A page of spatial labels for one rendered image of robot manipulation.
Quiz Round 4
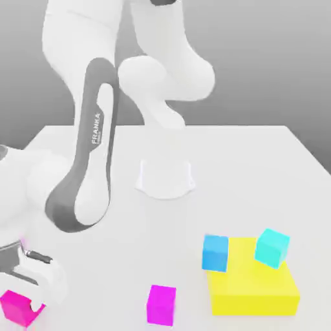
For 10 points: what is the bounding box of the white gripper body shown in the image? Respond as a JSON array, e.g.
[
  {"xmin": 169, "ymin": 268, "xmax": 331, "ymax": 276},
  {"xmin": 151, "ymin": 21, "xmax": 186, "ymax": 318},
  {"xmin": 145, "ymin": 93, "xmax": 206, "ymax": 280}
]
[{"xmin": 0, "ymin": 259, "xmax": 69, "ymax": 307}]

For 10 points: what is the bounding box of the small pink cube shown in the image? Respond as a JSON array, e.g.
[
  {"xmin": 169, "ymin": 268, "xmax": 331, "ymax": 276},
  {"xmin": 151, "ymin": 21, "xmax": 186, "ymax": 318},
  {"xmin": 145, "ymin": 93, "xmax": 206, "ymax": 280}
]
[{"xmin": 0, "ymin": 289, "xmax": 47, "ymax": 328}]

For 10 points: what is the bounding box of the small magenta cube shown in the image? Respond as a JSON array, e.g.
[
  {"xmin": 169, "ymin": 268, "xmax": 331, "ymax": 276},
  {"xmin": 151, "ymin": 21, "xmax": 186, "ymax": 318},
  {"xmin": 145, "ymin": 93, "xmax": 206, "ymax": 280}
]
[{"xmin": 146, "ymin": 284, "xmax": 177, "ymax": 327}]

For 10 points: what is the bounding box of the small blue cube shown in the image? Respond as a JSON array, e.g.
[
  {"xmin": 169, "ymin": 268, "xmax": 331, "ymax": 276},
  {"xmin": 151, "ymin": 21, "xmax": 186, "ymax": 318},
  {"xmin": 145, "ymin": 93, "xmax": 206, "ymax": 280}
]
[{"xmin": 201, "ymin": 234, "xmax": 230, "ymax": 273}]

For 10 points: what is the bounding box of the small cyan cube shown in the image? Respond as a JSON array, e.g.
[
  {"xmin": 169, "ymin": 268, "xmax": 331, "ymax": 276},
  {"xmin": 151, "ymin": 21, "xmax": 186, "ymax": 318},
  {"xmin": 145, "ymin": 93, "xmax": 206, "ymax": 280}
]
[{"xmin": 254, "ymin": 228, "xmax": 291, "ymax": 270}]

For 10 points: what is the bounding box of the large yellow box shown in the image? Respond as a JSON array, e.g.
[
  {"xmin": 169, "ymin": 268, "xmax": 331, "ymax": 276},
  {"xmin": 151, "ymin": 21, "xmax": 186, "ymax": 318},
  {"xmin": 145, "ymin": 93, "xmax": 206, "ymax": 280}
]
[{"xmin": 206, "ymin": 237, "xmax": 301, "ymax": 317}]

